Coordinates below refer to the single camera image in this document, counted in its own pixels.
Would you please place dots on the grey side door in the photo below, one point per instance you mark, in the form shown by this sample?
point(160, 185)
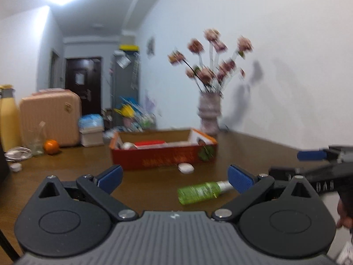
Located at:
point(55, 69)

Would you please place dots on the colourful toy pile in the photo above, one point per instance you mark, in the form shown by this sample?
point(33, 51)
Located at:
point(129, 113)

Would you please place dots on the beige storage box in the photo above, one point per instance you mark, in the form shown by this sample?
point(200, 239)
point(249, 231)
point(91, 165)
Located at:
point(92, 138)

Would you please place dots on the red and white flat case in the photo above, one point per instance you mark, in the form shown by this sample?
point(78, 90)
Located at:
point(149, 143)

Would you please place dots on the grey refrigerator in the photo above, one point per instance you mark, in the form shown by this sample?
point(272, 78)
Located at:
point(124, 88)

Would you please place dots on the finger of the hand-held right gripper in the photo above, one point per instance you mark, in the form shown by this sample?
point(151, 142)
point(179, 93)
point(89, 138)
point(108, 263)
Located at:
point(311, 155)

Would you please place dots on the black monitor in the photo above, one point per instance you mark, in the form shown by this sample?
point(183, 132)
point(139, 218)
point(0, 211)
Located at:
point(3, 165)

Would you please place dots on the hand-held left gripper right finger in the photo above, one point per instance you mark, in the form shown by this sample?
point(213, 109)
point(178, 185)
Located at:
point(240, 179)

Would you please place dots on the orange fruit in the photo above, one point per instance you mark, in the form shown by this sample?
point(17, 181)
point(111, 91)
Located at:
point(51, 146)

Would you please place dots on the blue tissue pack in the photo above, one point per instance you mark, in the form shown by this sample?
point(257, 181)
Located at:
point(91, 121)

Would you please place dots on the peach hard-shell suitcase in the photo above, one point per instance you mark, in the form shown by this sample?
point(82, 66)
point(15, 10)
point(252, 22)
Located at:
point(49, 116)

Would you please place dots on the artificial pink flower bouquet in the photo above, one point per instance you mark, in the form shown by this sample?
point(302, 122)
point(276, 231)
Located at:
point(209, 71)

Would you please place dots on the white rounded small case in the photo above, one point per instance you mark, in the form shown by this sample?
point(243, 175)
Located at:
point(185, 168)

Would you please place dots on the yellow box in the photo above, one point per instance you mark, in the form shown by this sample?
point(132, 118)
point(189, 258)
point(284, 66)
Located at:
point(128, 47)

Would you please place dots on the pink ribbed vase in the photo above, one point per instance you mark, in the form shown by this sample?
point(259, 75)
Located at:
point(209, 113)

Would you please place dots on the dark brown entrance door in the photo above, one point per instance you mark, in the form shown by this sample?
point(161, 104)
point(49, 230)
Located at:
point(93, 69)

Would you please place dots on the white paper notice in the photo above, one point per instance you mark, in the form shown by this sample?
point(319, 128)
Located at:
point(80, 78)
point(123, 62)

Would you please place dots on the white round gadget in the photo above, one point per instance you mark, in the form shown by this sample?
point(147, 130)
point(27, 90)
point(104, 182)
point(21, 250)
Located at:
point(127, 145)

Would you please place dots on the clear drinking glass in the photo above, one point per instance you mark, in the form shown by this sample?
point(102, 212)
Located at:
point(35, 146)

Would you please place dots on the green spray bottle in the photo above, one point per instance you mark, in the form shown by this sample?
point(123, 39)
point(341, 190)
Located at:
point(195, 193)

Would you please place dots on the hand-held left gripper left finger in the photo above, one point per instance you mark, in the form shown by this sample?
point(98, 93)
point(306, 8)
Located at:
point(111, 176)

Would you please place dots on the person's right hand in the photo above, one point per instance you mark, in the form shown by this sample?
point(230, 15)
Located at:
point(344, 209)

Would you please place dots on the small white round puck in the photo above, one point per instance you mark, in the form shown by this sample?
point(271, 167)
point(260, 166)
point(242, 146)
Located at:
point(15, 166)

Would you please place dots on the red cardboard box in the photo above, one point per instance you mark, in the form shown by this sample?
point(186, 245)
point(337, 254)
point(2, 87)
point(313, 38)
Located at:
point(154, 158)

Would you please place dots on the yellow thermos jug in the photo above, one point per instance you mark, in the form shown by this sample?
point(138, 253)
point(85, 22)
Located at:
point(9, 121)

